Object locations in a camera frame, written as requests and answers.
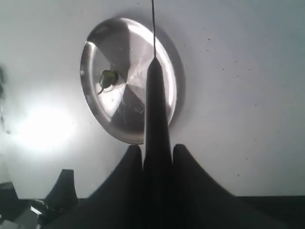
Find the black handled knife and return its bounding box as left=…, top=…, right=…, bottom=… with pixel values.
left=142, top=0, right=174, bottom=229

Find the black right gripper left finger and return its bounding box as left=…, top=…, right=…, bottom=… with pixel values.
left=46, top=145, right=143, bottom=229

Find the green chili pepper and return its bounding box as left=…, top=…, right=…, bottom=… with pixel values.
left=97, top=70, right=119, bottom=95

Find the round stainless steel plate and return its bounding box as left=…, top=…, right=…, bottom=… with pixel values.
left=80, top=17, right=184, bottom=144

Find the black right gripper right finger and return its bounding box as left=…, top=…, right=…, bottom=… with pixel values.
left=173, top=144, right=305, bottom=229

